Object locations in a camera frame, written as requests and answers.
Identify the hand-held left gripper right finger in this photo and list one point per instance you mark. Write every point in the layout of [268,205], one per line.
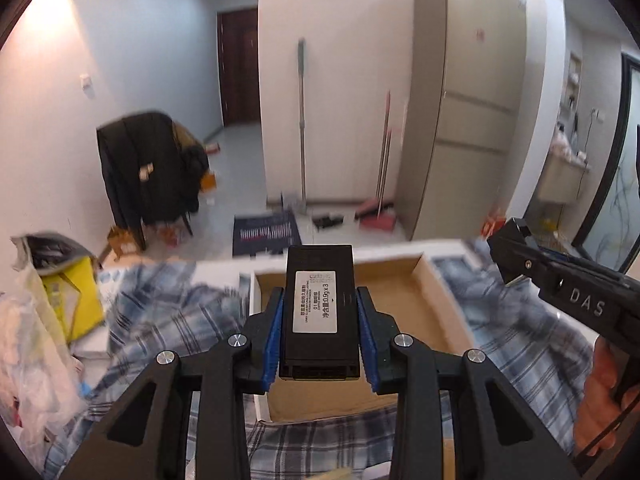
[367,345]

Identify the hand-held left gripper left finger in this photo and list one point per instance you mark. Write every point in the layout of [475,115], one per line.
[272,342]

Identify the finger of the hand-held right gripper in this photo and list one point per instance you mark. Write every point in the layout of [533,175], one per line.
[515,255]

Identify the shallow cardboard box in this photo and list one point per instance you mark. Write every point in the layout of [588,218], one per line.
[405,300]

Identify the black box with white label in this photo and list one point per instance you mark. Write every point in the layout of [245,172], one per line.
[315,260]

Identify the person's right hand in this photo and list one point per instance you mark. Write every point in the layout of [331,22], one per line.
[597,395]

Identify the beige sink cabinet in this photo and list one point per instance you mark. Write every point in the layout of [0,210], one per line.
[560,180]

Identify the blue plaid cloth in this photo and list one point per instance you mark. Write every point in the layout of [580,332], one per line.
[175,320]

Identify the dark blue door mat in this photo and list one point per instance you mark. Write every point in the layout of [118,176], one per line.
[265,232]

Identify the black framed glass door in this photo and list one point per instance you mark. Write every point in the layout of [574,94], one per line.
[615,185]

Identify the small black floor object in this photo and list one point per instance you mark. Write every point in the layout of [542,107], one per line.
[327,221]

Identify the beige refrigerator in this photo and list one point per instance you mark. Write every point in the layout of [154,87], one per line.
[465,110]

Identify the white flat box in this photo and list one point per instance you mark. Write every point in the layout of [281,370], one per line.
[95,346]

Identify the brown cardboard box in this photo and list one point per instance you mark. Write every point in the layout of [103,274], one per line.
[122,241]

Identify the red broom and dustpan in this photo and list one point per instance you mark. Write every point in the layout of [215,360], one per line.
[386,125]

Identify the yellow and grey bag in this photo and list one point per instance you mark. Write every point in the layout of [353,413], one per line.
[75,300]

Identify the red flat packet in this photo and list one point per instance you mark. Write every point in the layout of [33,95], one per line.
[212,148]

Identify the black jacket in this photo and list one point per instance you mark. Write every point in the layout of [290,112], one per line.
[140,175]

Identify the grey mop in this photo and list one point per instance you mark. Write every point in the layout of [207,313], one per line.
[302,110]

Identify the white plastic bag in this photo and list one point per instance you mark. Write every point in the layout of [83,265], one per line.
[30,360]

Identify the dark brown door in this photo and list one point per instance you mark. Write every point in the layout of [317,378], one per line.
[240,70]

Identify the white light switch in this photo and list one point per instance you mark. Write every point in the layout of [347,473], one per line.
[87,85]

